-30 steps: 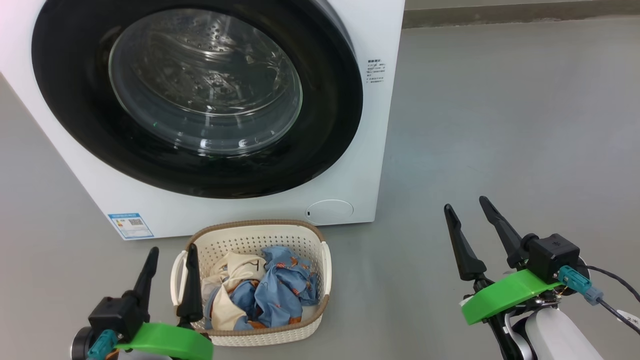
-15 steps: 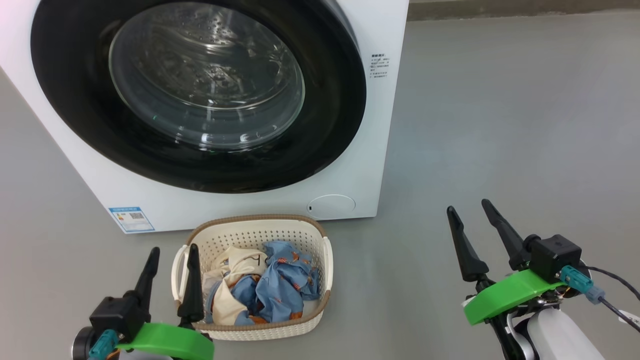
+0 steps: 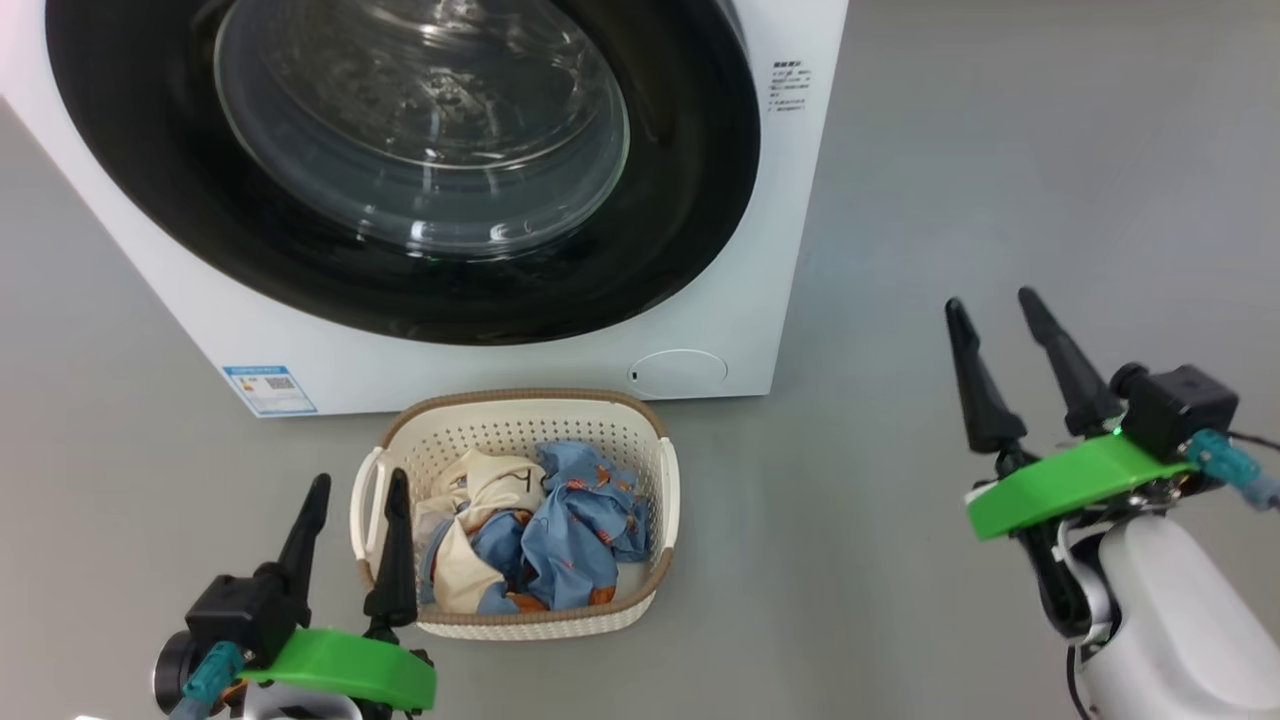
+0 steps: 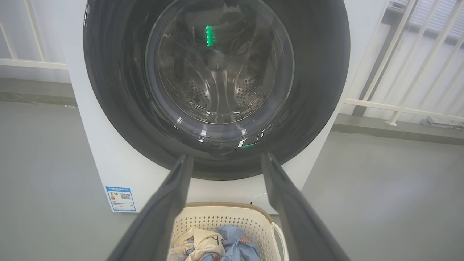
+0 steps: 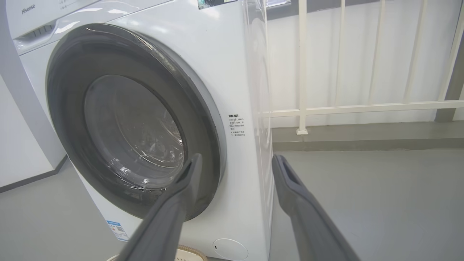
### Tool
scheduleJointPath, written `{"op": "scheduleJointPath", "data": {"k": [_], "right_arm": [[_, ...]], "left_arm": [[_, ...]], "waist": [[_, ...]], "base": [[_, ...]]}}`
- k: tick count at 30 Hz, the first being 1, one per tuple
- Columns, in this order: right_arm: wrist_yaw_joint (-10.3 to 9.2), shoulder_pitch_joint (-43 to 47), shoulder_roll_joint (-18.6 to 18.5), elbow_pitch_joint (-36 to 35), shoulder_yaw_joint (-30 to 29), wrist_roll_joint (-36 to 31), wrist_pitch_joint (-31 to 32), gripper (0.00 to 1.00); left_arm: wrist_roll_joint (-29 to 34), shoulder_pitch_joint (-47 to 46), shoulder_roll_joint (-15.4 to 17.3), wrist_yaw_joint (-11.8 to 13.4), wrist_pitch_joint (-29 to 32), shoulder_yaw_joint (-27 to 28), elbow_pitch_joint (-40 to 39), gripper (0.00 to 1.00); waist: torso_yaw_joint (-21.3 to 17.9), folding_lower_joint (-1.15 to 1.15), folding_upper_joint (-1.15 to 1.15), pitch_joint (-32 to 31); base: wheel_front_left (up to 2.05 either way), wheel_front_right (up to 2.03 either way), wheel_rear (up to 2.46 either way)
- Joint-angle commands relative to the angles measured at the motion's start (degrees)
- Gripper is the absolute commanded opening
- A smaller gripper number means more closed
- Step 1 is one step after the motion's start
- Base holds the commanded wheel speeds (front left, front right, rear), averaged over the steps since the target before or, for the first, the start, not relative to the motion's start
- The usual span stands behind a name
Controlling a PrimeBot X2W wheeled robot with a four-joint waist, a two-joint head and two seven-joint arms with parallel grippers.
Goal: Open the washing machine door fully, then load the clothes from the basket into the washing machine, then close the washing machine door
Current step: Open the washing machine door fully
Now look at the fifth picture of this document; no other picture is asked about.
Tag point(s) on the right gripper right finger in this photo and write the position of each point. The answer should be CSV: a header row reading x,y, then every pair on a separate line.
x,y
311,228

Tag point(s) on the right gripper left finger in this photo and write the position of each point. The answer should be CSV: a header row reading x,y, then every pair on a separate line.
x,y
163,224

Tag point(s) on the dark round washer door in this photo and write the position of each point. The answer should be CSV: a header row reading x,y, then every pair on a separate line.
x,y
108,119

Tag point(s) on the cream plastic laundry basket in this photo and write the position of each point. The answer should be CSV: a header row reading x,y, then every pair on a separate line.
x,y
188,253

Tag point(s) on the white Hisense washing machine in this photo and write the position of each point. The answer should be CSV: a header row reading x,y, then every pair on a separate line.
x,y
224,65

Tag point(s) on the blue energy label sticker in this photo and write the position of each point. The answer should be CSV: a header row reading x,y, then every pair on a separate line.
x,y
118,230

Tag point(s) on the round filter cover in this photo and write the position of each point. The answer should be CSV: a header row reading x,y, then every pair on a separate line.
x,y
230,249

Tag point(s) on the printed text label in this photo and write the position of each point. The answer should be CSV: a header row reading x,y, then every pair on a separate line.
x,y
237,125

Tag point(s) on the white metal railing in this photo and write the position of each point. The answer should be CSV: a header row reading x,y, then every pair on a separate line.
x,y
302,72

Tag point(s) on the detergent drawer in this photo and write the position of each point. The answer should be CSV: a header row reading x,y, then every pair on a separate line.
x,y
32,21

